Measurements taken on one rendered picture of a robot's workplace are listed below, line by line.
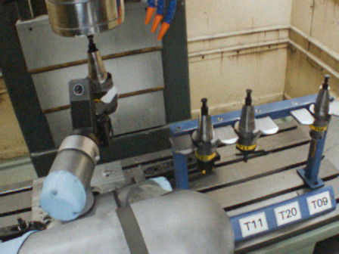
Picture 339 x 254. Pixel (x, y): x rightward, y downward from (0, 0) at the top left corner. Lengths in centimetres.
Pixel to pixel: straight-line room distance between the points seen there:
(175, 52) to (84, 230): 113
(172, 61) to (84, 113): 73
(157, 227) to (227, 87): 171
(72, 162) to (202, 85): 135
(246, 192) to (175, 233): 90
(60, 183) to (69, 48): 73
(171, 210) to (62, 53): 102
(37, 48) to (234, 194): 80
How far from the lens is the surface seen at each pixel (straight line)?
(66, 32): 74
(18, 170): 199
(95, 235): 30
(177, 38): 137
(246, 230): 105
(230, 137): 88
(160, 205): 32
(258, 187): 121
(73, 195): 61
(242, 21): 185
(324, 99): 97
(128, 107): 141
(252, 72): 200
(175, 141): 88
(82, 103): 72
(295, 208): 110
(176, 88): 145
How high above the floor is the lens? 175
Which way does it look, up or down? 35 degrees down
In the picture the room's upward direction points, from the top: 2 degrees counter-clockwise
